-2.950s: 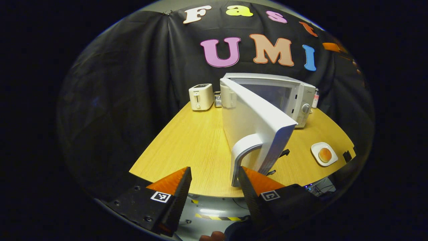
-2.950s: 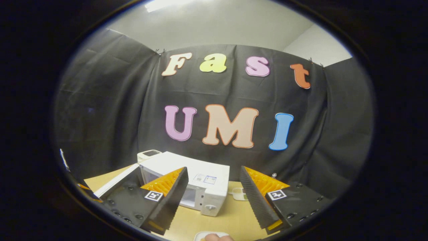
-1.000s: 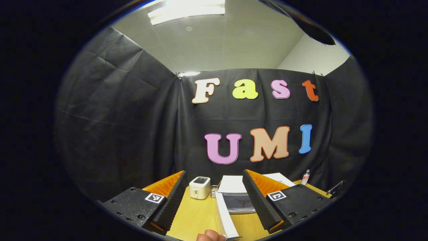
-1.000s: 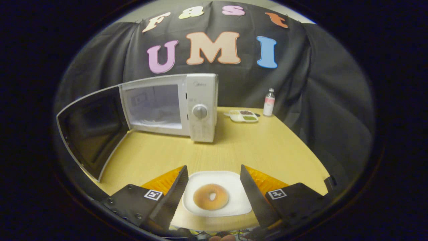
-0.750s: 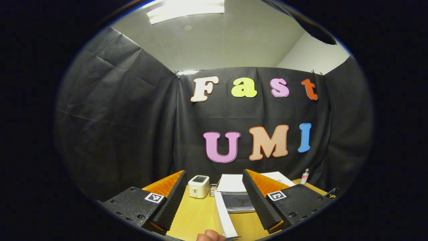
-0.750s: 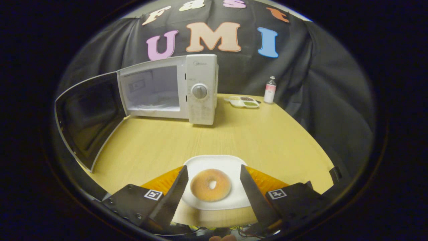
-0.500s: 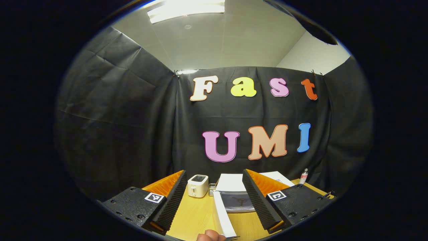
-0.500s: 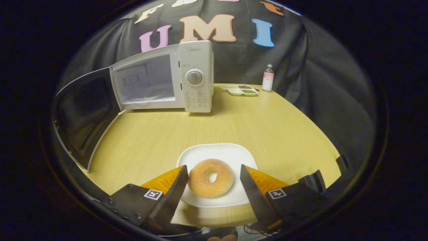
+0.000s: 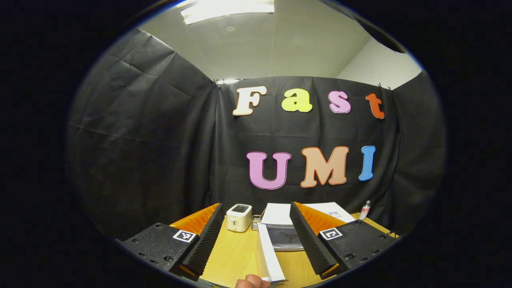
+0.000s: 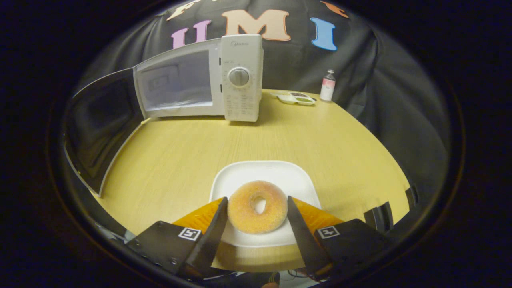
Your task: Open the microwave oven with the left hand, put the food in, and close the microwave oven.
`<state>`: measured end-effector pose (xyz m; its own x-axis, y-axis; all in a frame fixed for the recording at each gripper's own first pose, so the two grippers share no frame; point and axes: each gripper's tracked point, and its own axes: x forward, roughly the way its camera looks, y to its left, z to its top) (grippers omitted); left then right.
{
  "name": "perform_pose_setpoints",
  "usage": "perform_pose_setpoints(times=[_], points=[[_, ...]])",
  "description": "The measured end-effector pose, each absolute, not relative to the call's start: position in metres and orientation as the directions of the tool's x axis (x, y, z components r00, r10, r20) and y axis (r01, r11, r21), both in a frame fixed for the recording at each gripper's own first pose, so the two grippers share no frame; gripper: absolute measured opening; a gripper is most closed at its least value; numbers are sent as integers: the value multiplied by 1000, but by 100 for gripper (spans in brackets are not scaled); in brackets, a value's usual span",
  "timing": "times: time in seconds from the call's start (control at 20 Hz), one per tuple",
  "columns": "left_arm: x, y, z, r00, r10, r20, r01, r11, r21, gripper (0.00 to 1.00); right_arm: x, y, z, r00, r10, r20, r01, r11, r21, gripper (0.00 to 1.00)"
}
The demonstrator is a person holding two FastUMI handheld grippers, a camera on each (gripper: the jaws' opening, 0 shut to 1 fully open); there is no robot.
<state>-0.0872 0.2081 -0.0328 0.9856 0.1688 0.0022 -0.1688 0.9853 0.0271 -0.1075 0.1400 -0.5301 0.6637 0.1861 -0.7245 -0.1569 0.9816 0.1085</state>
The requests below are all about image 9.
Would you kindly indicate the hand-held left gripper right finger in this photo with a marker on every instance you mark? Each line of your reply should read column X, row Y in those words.
column 308, row 244

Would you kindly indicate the ceiling light panel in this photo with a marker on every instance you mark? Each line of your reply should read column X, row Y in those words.
column 228, row 8

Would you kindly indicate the pink label bottle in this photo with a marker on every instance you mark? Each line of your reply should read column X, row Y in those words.
column 364, row 211

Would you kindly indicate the black backdrop cloth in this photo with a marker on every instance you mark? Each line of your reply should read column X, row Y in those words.
column 140, row 160

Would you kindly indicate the white toaster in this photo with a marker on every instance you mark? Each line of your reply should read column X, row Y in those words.
column 238, row 218

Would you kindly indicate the white microwave oven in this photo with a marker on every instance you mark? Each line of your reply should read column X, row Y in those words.
column 276, row 216

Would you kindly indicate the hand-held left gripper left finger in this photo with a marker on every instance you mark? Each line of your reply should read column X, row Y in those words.
column 206, row 244

